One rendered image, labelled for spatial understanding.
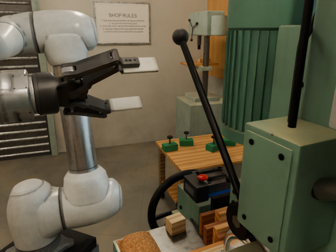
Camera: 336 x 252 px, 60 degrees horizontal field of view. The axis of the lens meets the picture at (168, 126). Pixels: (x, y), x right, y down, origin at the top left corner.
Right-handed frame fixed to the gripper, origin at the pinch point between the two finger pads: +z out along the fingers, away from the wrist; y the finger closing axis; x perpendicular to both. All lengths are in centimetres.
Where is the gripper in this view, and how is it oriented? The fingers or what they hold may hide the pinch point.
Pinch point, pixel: (142, 85)
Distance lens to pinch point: 60.0
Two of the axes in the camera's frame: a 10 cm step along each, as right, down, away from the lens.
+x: -2.8, -8.9, 3.7
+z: 9.1, -1.3, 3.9
